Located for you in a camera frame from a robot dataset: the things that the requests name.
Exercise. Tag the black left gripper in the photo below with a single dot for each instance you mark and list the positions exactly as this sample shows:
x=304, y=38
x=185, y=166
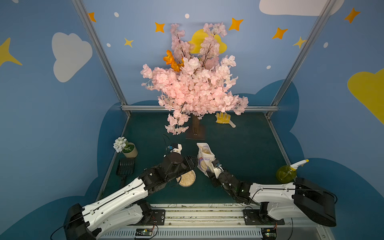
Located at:
x=186, y=163

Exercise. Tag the white purple oats bag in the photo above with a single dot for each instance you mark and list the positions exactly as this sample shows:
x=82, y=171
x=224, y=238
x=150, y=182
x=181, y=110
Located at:
x=205, y=158

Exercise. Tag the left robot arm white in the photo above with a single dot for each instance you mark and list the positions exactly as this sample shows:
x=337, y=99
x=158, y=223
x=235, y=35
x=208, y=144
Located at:
x=126, y=206

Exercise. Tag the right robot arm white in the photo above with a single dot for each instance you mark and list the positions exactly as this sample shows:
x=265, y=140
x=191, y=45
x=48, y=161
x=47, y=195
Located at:
x=298, y=199

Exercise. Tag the brown metal tree base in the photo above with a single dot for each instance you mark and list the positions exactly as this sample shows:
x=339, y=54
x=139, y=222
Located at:
x=196, y=133

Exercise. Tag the black plastic scoop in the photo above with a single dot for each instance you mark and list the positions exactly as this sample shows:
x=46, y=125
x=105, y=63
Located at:
x=125, y=168

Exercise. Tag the yellow green spray bottle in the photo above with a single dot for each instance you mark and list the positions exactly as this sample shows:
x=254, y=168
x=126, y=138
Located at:
x=288, y=173

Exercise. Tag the white flowers in pot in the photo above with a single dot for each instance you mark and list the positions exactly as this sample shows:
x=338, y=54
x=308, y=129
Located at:
x=122, y=145

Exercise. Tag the yellow dotted work glove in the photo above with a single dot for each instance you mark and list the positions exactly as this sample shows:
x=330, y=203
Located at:
x=224, y=118

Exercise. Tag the pink cherry blossom tree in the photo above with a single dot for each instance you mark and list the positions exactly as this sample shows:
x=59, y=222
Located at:
x=202, y=86

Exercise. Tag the orange butterfly decoration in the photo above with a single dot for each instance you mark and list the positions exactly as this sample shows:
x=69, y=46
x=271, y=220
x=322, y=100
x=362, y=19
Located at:
x=170, y=60

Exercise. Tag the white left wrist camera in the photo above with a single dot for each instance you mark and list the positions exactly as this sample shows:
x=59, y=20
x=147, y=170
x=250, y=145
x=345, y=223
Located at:
x=175, y=148

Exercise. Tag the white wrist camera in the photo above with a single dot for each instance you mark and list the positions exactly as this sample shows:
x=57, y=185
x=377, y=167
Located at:
x=217, y=168
x=175, y=148

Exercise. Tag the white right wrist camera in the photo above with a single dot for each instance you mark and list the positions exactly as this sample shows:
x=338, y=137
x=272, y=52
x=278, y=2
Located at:
x=217, y=168

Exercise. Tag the aluminium frame rail back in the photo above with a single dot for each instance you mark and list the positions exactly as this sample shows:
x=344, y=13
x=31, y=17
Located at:
x=144, y=108

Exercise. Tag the aluminium frame post left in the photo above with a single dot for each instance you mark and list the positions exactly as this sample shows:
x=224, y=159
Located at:
x=88, y=25

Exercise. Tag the aluminium frame post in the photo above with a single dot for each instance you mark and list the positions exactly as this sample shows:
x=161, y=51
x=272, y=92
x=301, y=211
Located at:
x=88, y=25
x=311, y=39

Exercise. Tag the aluminium frame post right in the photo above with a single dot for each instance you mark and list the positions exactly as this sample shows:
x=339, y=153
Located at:
x=311, y=39

